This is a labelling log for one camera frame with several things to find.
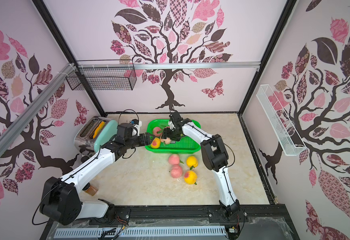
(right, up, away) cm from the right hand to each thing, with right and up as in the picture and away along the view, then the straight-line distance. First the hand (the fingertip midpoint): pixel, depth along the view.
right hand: (165, 139), depth 96 cm
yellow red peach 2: (+15, -20, -15) cm, 29 cm away
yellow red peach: (-6, -2, -2) cm, 7 cm away
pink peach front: (-7, +6, +7) cm, 12 cm away
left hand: (-8, +1, -12) cm, 15 cm away
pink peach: (+6, -11, -8) cm, 15 cm away
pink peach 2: (+7, -17, -13) cm, 23 cm away
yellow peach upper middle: (+16, -13, -8) cm, 22 cm away
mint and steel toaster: (-41, +5, -8) cm, 42 cm away
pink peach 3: (+1, -1, -2) cm, 2 cm away
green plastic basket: (+13, -4, +5) cm, 15 cm away
